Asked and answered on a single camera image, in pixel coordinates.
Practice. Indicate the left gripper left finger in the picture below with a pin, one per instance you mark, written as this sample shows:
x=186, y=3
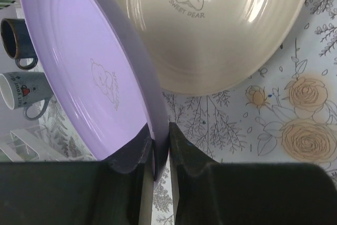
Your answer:
x=116, y=190

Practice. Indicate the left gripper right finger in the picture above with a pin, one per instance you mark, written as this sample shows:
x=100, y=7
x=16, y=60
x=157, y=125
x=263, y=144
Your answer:
x=208, y=192

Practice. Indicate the purple plate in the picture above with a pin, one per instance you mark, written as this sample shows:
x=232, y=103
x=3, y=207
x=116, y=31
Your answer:
x=100, y=72

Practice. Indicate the cream plate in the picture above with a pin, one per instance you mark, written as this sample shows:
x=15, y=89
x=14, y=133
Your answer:
x=200, y=47

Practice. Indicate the floral tablecloth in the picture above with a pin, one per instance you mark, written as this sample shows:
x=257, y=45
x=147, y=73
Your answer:
x=285, y=112

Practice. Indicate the grey mug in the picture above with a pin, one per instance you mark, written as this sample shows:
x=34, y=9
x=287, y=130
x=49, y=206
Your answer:
x=23, y=89

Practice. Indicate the dark blue mug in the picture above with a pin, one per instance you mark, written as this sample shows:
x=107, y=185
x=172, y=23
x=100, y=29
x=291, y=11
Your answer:
x=17, y=43

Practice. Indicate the white wire dish rack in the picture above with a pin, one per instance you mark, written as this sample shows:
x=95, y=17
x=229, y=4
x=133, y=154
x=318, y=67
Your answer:
x=30, y=144

